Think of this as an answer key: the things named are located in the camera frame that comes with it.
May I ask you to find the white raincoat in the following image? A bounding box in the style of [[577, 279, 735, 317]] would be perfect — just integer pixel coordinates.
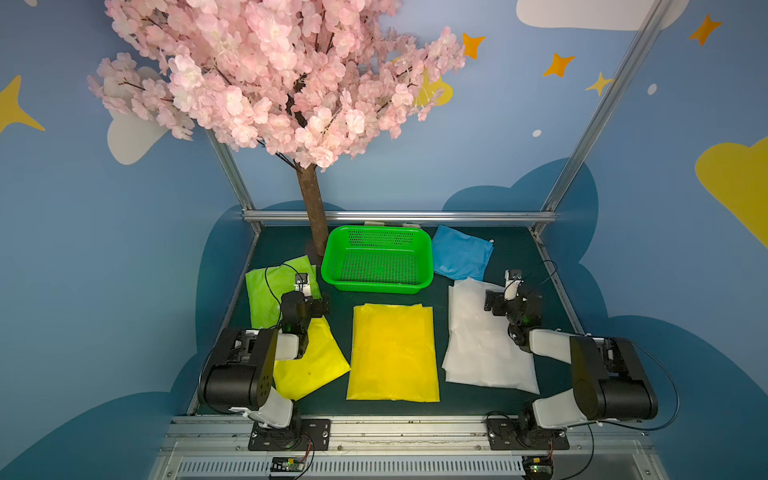
[[442, 278, 540, 394]]

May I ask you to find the green plastic basket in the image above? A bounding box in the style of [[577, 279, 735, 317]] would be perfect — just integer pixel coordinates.
[[321, 226, 434, 295]]

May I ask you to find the yellow raincoat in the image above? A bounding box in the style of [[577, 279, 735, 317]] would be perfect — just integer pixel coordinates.
[[346, 304, 440, 403]]

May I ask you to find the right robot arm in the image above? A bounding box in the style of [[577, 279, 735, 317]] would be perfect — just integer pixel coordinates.
[[483, 280, 658, 432]]

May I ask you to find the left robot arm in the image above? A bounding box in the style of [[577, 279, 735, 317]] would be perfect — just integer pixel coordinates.
[[197, 291, 329, 430]]

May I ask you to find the lime green folded raincoat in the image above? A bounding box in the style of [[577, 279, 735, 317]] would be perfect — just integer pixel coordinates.
[[245, 256, 322, 329]]

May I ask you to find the yellow-green folded raincoat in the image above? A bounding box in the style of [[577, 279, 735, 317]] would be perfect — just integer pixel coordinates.
[[274, 317, 351, 401]]

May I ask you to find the blue folded raincoat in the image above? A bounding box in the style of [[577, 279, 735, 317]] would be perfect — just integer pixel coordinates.
[[432, 226, 494, 281]]

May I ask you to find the left circuit board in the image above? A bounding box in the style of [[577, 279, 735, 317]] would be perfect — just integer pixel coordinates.
[[269, 457, 309, 476]]

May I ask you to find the circuit board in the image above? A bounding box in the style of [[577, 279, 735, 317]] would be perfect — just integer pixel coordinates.
[[269, 457, 309, 476], [522, 456, 554, 480]]

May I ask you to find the right circuit board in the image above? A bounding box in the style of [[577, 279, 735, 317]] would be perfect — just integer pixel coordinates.
[[522, 456, 554, 480]]

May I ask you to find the pink cherry blossom tree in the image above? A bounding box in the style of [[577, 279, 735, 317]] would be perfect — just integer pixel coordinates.
[[87, 0, 466, 255]]

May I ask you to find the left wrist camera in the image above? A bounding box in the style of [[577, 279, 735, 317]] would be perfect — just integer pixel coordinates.
[[294, 272, 311, 297]]

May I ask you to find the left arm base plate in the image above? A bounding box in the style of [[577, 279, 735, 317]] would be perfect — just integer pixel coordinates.
[[247, 418, 332, 452]]

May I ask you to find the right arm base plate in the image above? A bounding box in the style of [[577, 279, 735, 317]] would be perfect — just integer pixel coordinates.
[[484, 415, 570, 451]]

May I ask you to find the aluminium frame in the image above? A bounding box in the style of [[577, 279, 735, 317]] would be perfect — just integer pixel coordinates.
[[151, 1, 670, 479]]

